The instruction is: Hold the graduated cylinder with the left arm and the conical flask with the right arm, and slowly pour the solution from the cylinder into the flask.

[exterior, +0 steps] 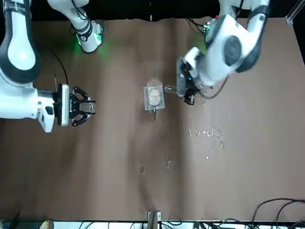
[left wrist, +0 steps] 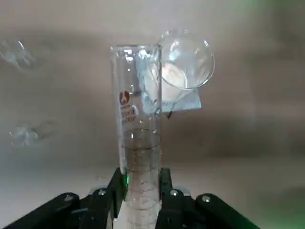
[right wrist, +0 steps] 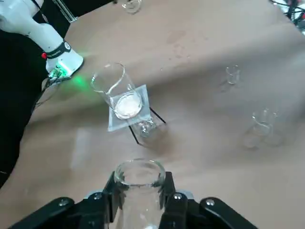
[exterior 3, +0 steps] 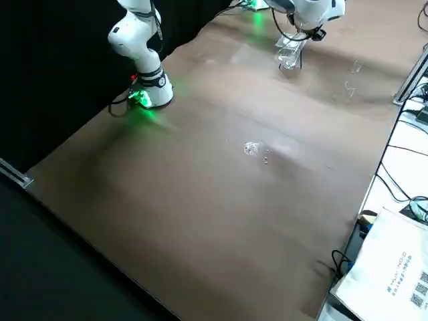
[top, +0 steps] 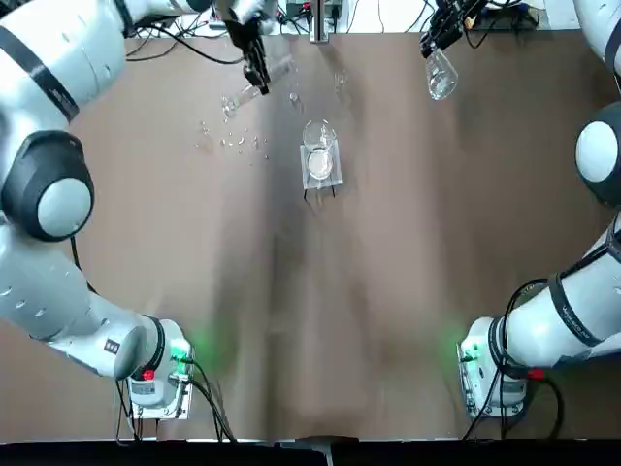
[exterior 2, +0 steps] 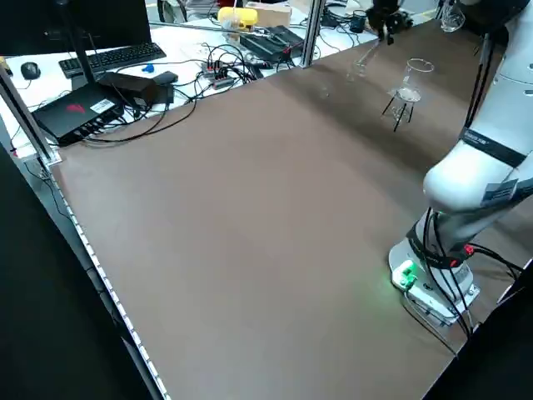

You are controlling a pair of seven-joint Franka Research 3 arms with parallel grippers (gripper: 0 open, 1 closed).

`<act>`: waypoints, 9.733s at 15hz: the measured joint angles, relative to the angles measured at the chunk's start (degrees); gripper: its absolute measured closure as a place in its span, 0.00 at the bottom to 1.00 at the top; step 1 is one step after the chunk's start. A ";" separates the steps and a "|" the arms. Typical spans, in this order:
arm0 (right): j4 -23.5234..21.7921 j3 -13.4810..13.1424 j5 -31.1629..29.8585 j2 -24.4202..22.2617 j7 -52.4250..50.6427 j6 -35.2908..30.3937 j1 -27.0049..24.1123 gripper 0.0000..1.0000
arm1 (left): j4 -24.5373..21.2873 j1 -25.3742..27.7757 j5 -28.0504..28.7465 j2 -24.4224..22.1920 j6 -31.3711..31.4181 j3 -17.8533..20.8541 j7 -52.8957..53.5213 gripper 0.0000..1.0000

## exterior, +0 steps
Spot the glass graduated cylinder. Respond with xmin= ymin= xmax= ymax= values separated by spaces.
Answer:
xmin=163 ymin=84 xmax=208 ymax=104

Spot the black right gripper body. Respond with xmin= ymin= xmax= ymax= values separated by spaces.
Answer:
xmin=68 ymin=92 xmax=84 ymax=121

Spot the large clear glass beaker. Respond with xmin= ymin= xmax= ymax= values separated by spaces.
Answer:
xmin=145 ymin=77 xmax=165 ymax=107

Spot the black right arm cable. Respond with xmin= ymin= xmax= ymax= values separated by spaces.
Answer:
xmin=39 ymin=47 xmax=70 ymax=85

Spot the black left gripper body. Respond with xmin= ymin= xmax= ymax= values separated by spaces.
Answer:
xmin=183 ymin=63 xmax=201 ymax=96

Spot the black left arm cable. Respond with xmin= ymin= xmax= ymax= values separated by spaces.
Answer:
xmin=200 ymin=76 xmax=230 ymax=100

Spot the aluminium frame post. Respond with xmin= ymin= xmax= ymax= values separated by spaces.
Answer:
xmin=285 ymin=0 xmax=303 ymax=25
xmin=147 ymin=211 xmax=162 ymax=229

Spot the black looped cable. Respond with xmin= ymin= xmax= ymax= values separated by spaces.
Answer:
xmin=254 ymin=198 xmax=305 ymax=229

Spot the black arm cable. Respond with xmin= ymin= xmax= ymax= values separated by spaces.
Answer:
xmin=39 ymin=47 xmax=70 ymax=85
xmin=200 ymin=76 xmax=230 ymax=100

